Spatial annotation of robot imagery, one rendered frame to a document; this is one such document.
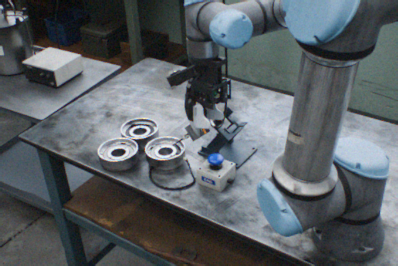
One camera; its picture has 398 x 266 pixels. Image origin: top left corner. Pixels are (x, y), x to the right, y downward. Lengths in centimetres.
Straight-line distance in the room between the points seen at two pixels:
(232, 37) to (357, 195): 39
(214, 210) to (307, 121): 46
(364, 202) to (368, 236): 9
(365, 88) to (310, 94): 210
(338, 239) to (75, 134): 81
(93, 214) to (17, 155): 102
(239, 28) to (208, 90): 20
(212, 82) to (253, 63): 195
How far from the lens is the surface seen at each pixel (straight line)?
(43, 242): 242
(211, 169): 128
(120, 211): 164
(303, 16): 74
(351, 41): 74
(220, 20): 106
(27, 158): 257
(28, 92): 211
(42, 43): 367
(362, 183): 103
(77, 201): 171
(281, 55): 303
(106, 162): 137
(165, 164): 134
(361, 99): 294
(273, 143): 145
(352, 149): 106
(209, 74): 120
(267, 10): 111
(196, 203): 126
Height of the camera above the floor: 163
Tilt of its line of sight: 34 degrees down
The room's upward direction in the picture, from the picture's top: 3 degrees counter-clockwise
